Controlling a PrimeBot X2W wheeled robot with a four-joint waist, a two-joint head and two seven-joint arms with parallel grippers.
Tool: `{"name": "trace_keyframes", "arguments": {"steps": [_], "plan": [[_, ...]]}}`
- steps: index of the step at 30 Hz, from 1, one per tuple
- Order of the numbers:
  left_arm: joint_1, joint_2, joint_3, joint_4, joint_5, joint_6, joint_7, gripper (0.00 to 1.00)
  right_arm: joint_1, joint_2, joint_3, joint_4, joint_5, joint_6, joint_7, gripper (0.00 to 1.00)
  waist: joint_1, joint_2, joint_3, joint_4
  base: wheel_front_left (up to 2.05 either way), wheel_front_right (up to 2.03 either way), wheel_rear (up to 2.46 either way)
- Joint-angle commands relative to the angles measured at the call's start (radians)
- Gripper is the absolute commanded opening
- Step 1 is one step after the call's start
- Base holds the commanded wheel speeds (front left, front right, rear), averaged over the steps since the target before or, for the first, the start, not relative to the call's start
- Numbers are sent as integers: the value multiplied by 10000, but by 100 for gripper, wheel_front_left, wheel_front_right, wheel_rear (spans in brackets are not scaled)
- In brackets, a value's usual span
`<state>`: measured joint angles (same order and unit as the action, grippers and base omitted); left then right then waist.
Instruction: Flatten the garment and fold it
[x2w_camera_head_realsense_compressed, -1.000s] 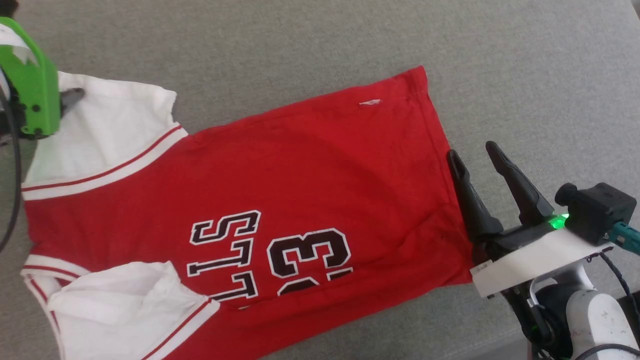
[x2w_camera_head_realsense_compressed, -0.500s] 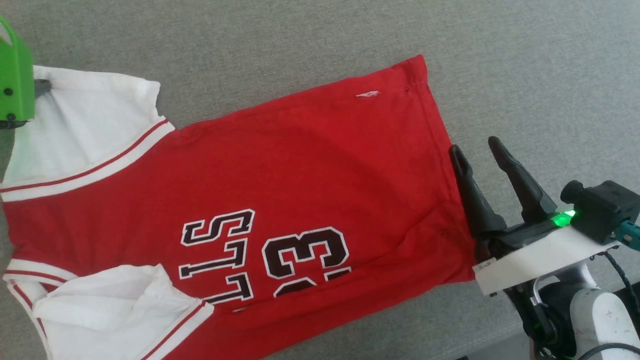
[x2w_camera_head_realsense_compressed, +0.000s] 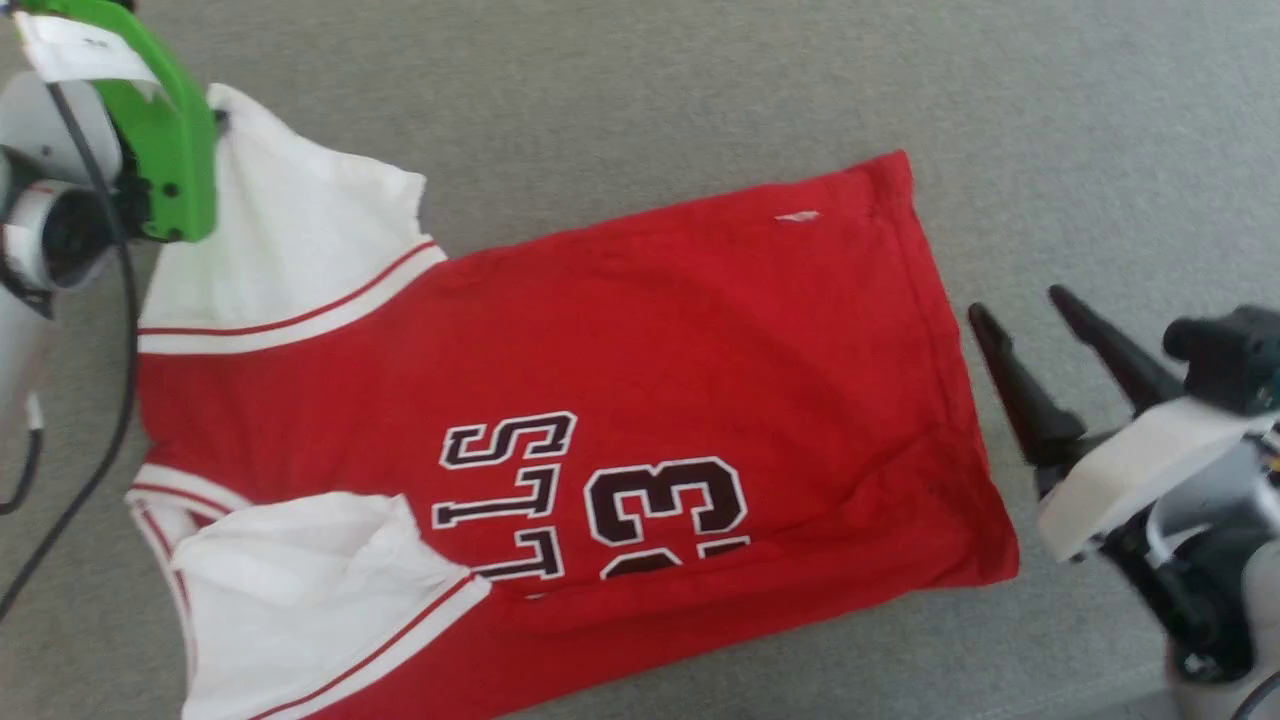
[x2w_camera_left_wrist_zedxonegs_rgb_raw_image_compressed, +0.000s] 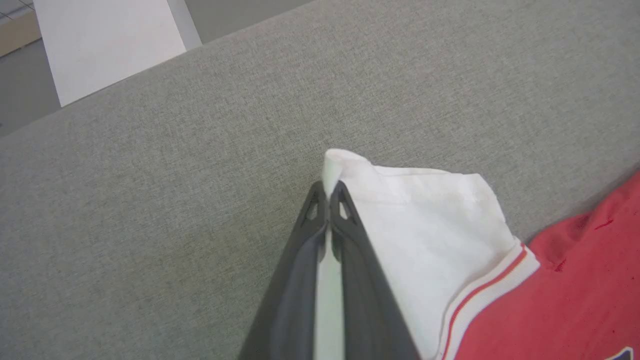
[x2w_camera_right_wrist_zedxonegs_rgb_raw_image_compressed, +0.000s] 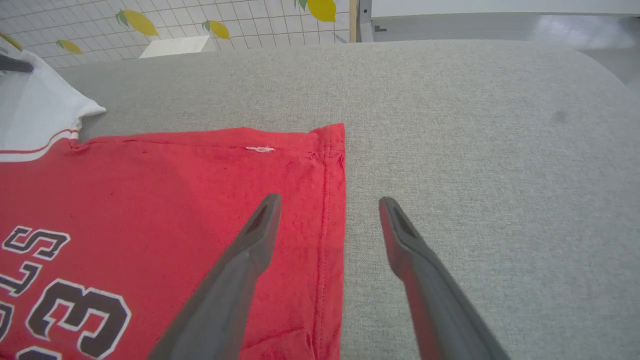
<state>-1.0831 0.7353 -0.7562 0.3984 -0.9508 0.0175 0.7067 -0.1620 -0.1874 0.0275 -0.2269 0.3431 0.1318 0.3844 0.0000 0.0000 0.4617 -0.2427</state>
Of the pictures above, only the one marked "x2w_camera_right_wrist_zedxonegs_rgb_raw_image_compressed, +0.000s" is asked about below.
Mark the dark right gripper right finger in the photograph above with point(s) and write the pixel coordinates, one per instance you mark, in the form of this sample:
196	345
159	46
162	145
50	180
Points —
440	310

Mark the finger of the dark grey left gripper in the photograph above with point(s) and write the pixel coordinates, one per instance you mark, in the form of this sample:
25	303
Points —
12	64

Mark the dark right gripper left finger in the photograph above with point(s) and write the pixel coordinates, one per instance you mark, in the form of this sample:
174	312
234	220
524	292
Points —
225	300

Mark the red and white jersey shirt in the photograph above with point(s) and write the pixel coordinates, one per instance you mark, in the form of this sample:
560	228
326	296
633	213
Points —
150	200

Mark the yellow lemon sticker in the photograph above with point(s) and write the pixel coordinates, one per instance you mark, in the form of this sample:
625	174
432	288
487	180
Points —
70	47
219	30
10	41
140	22
322	9

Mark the white rectangular box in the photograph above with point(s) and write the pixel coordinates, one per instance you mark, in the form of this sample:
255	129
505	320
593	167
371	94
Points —
175	46

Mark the grey fabric sofa cushion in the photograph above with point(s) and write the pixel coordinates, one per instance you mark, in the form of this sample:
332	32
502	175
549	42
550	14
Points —
475	125

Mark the wooden framed grid fence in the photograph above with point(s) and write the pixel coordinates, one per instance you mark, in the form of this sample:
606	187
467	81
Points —
353	20

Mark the grey metal post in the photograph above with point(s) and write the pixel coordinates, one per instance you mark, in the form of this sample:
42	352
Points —
365	20

